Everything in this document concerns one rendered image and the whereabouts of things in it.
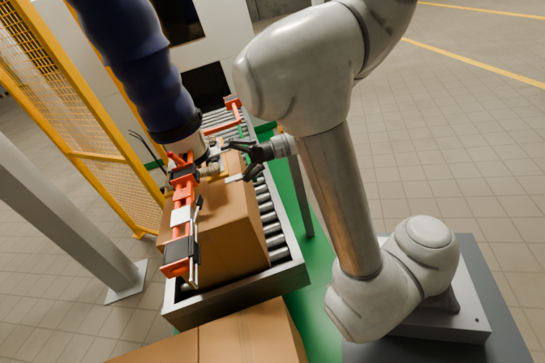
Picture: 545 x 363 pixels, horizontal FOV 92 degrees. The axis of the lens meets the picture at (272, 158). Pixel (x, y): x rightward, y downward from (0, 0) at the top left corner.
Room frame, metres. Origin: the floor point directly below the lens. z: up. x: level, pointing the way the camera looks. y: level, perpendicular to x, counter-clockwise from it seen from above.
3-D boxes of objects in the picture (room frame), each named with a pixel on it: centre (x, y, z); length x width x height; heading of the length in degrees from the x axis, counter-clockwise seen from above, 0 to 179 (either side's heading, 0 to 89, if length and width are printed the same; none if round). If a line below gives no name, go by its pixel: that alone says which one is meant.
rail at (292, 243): (1.88, 0.09, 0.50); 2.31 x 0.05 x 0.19; 4
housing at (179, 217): (0.60, 0.32, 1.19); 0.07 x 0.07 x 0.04; 4
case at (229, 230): (1.05, 0.37, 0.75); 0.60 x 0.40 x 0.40; 1
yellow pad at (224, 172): (1.07, 0.26, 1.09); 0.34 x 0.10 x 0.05; 4
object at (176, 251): (0.46, 0.31, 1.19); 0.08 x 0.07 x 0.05; 4
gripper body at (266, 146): (0.82, 0.04, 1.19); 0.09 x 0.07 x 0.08; 94
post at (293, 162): (1.29, -0.12, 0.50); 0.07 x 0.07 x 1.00; 4
